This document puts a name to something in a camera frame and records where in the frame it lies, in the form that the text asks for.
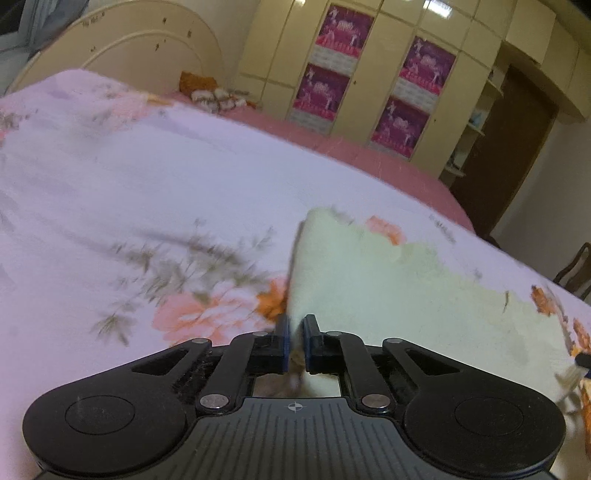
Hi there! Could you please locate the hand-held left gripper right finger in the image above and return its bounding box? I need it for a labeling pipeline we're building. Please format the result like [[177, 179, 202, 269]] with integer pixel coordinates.
[[301, 314, 462, 412]]

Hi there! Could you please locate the brown wooden chair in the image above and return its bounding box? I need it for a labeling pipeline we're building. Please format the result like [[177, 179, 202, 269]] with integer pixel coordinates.
[[551, 242, 591, 297]]

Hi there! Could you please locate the patterned brown white cloth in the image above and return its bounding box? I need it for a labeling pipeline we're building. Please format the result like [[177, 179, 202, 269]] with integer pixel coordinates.
[[190, 86, 256, 112]]

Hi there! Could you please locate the cream wooden headboard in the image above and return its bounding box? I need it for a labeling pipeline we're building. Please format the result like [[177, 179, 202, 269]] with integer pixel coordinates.
[[7, 0, 225, 96]]

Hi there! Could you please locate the pink bedspread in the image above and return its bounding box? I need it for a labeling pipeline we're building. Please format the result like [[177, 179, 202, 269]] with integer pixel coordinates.
[[152, 90, 476, 236]]

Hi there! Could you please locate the brown wooden door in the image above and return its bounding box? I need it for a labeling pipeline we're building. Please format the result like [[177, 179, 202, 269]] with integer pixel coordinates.
[[450, 65, 558, 237]]

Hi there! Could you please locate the window curtain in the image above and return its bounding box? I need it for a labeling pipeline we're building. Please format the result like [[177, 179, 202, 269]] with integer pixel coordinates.
[[0, 0, 89, 52]]

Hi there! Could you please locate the floral lilac bed sheet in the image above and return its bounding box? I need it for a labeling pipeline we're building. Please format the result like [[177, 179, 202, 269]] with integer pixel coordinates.
[[0, 69, 591, 480]]

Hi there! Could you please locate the cream corner shelf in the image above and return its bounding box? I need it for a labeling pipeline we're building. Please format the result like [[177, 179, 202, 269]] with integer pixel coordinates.
[[441, 68, 505, 179]]

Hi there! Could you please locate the purple wall poster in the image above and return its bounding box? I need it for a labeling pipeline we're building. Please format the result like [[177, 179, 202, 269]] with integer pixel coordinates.
[[369, 95, 430, 160], [292, 62, 351, 136], [310, 4, 375, 70], [399, 36, 457, 96]]

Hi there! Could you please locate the cream wardrobe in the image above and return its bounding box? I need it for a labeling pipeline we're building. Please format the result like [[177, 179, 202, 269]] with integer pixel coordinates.
[[235, 0, 583, 181]]

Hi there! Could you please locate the orange cloth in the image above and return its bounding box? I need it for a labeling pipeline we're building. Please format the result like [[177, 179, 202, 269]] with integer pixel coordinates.
[[179, 71, 219, 94]]

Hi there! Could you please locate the cream white towel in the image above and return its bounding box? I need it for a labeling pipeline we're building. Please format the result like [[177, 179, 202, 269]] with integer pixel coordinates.
[[286, 206, 583, 403]]

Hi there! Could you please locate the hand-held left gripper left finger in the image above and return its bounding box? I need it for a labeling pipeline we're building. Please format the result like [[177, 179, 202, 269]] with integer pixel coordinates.
[[131, 315, 291, 414]]

